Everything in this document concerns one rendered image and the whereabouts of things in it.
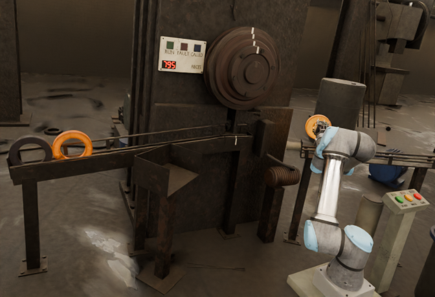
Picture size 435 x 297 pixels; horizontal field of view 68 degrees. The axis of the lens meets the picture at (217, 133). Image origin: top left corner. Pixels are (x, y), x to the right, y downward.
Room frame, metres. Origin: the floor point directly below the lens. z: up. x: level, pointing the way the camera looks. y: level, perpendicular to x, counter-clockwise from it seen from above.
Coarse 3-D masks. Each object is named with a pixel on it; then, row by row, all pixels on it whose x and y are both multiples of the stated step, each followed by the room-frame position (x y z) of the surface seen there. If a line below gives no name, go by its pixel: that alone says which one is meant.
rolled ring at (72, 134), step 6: (66, 132) 1.48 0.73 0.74; (72, 132) 1.48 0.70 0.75; (78, 132) 1.50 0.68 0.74; (60, 138) 1.45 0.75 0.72; (66, 138) 1.46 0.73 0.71; (78, 138) 1.49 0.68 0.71; (84, 138) 1.50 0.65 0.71; (54, 144) 1.44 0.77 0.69; (60, 144) 1.45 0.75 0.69; (90, 144) 1.51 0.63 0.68; (54, 150) 1.44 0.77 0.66; (90, 150) 1.51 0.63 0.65; (54, 156) 1.44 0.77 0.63; (60, 156) 1.45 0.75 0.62
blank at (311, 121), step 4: (312, 116) 1.97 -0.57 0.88; (316, 116) 1.95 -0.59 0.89; (320, 116) 1.95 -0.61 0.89; (324, 116) 1.95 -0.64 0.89; (308, 120) 1.96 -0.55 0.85; (312, 120) 1.95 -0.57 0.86; (316, 120) 1.95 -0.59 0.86; (320, 120) 1.95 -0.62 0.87; (328, 120) 1.94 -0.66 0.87; (308, 124) 1.95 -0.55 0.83; (312, 124) 1.95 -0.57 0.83; (308, 128) 1.95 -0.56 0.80; (312, 128) 1.95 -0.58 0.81; (308, 132) 1.95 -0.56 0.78; (312, 132) 1.95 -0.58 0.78; (312, 136) 1.95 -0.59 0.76
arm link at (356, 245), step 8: (344, 232) 1.15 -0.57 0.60; (352, 232) 1.14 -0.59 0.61; (360, 232) 1.16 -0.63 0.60; (344, 240) 1.12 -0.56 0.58; (352, 240) 1.11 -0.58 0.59; (360, 240) 1.11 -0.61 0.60; (368, 240) 1.12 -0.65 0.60; (344, 248) 1.11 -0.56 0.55; (352, 248) 1.11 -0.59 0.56; (360, 248) 1.10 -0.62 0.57; (368, 248) 1.10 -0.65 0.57; (336, 256) 1.13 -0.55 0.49; (344, 256) 1.11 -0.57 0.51; (352, 256) 1.10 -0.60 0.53; (360, 256) 1.10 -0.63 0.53; (368, 256) 1.12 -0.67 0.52; (344, 264) 1.12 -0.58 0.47; (352, 264) 1.10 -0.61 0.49; (360, 264) 1.10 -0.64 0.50
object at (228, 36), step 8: (232, 32) 1.82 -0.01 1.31; (240, 32) 1.84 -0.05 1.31; (248, 32) 1.86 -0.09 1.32; (256, 32) 1.89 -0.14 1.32; (264, 32) 1.91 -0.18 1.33; (224, 40) 1.80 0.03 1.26; (272, 40) 1.94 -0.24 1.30; (216, 48) 1.78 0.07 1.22; (208, 56) 1.82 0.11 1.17; (216, 56) 1.78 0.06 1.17; (208, 64) 1.80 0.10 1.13; (280, 64) 1.98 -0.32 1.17; (208, 72) 1.77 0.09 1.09; (208, 80) 1.78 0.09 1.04; (216, 88) 1.79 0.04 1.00; (272, 88) 1.96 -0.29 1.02; (216, 96) 1.80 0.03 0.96; (264, 96) 1.94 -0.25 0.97; (224, 104) 1.82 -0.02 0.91; (232, 104) 1.85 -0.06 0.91; (256, 104) 1.92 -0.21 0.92
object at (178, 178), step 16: (144, 160) 1.33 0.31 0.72; (160, 160) 1.52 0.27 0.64; (176, 160) 1.56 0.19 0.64; (192, 160) 1.51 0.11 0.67; (144, 176) 1.32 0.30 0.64; (160, 176) 1.28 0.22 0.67; (176, 176) 1.45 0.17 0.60; (192, 176) 1.46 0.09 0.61; (160, 192) 1.28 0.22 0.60; (176, 192) 1.45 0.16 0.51; (160, 208) 1.43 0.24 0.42; (160, 224) 1.42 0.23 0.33; (160, 240) 1.42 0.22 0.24; (160, 256) 1.42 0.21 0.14; (144, 272) 1.44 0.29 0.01; (160, 272) 1.41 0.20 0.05; (176, 272) 1.47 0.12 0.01; (160, 288) 1.34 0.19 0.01
